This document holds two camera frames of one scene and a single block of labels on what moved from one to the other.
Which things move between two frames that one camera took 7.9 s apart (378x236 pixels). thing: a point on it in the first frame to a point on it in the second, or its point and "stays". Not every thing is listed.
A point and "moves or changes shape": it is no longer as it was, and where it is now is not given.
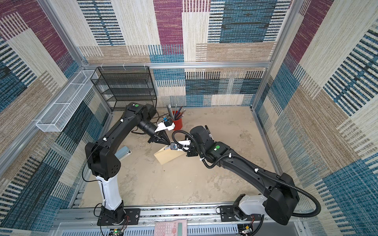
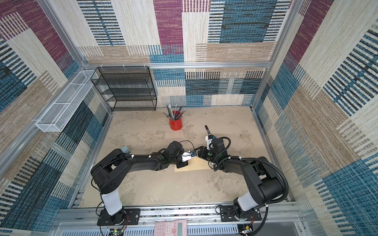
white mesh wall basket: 57,116 stays
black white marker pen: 208,131 stays
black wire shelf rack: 120,85 stays
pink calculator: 174,227 stays
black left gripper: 166,139 to 184,164
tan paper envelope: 165,156 moves or changes shape
